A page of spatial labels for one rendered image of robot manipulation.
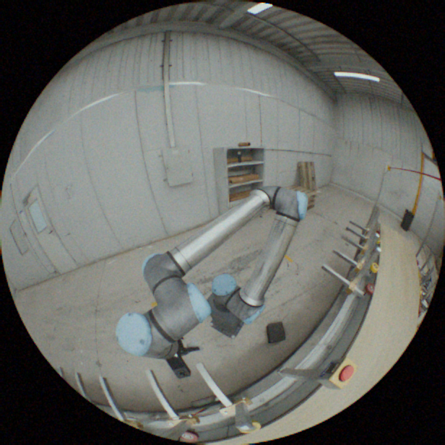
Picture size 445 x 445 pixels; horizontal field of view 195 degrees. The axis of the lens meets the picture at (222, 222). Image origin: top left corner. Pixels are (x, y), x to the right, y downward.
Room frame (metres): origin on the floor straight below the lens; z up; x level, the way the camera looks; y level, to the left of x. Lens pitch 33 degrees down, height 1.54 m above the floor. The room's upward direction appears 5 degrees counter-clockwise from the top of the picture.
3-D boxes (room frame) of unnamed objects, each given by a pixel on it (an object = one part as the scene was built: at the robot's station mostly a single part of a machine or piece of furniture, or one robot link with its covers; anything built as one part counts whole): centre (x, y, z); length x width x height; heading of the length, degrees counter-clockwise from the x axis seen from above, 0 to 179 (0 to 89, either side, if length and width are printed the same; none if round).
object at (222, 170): (2.51, -0.43, 0.78); 0.90 x 0.45 x 1.55; 115
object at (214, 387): (-0.23, 0.06, 0.82); 0.44 x 0.03 x 0.04; 28
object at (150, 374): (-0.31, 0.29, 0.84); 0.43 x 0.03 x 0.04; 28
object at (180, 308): (0.11, 0.11, 1.25); 0.12 x 0.12 x 0.09; 42
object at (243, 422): (-0.27, -0.01, 0.87); 0.04 x 0.04 x 0.48; 28
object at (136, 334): (0.03, 0.19, 1.25); 0.10 x 0.09 x 0.12; 132
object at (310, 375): (-0.15, -0.24, 0.93); 0.05 x 0.05 x 0.45; 28
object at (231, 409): (-0.28, 0.01, 0.82); 0.14 x 0.06 x 0.05; 118
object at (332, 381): (-0.15, -0.24, 1.18); 0.07 x 0.07 x 0.08; 28
